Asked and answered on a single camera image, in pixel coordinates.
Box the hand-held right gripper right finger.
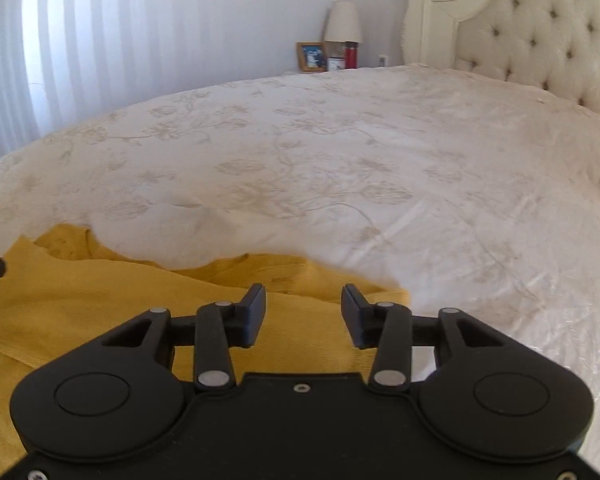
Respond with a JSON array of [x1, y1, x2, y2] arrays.
[[341, 283, 512, 394]]

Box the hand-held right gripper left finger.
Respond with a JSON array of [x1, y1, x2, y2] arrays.
[[99, 283, 267, 392]]

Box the yellow knit sweater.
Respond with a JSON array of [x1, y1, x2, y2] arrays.
[[0, 224, 411, 480]]

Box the white floral bedspread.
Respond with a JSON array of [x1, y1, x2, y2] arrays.
[[0, 62, 600, 463]]

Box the white vertical blinds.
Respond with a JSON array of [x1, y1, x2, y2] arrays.
[[0, 0, 337, 171]]

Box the table lamp with cream shade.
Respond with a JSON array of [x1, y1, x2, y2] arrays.
[[323, 1, 364, 58]]

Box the cream tufted headboard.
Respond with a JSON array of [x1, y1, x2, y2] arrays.
[[402, 0, 600, 127]]

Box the wooden picture frame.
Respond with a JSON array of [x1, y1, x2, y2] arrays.
[[296, 41, 327, 74]]

